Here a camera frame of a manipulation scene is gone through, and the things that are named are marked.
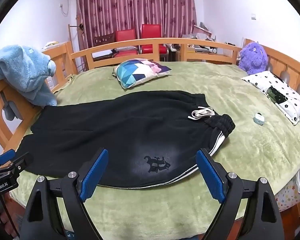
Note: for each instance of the purple plush monster toy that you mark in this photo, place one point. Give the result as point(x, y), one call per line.
point(253, 58)

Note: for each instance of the small light blue case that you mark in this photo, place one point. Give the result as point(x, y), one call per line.
point(259, 119)

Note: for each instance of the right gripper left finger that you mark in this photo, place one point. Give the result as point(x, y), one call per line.
point(42, 218)

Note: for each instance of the cluttered desk behind bed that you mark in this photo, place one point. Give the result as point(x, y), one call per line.
point(199, 33)

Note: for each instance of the colourful geometric pillow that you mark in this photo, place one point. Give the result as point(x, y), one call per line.
point(135, 72)

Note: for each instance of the white flower-print pillow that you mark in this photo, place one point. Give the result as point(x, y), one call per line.
point(286, 99)

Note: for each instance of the maroon striped curtain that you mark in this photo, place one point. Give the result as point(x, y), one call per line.
point(103, 17)

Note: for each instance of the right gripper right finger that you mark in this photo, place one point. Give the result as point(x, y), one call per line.
point(261, 220)

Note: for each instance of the light blue plush towel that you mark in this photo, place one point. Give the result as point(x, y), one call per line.
point(26, 69)

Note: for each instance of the black pants white stripes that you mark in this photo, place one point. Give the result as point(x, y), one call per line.
point(152, 137)

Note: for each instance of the green plush bed blanket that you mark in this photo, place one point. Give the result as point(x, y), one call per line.
point(152, 188)

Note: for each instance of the star-print bed sheet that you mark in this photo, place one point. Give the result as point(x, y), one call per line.
point(289, 195)

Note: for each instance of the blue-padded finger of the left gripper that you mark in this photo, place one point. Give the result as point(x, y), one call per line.
point(7, 156)

